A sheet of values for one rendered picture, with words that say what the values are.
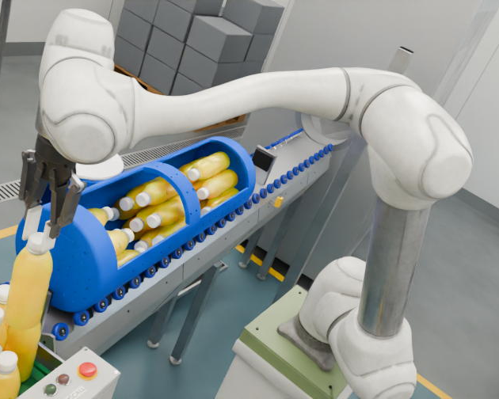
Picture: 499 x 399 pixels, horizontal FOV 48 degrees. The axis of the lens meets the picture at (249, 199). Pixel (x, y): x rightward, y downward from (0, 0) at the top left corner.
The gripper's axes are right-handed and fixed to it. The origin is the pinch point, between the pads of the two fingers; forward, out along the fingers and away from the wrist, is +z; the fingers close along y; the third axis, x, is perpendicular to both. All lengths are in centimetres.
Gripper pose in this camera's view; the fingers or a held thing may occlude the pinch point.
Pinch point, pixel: (40, 229)
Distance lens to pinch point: 112.1
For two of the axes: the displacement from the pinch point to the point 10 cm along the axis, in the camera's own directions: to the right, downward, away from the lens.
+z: -3.4, 8.2, 4.6
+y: -8.3, -5.0, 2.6
